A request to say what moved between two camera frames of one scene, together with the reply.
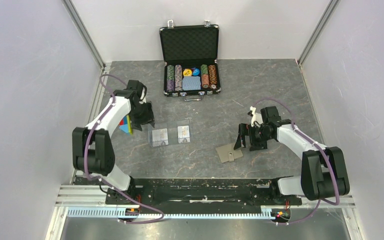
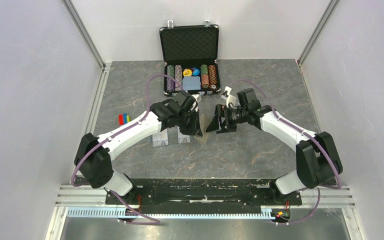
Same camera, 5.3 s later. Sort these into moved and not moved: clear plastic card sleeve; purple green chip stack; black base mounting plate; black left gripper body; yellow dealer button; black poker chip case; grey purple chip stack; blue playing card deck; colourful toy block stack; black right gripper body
Moved: black right gripper body; black left gripper body
Not moved: grey purple chip stack; colourful toy block stack; clear plastic card sleeve; black base mounting plate; yellow dealer button; purple green chip stack; blue playing card deck; black poker chip case
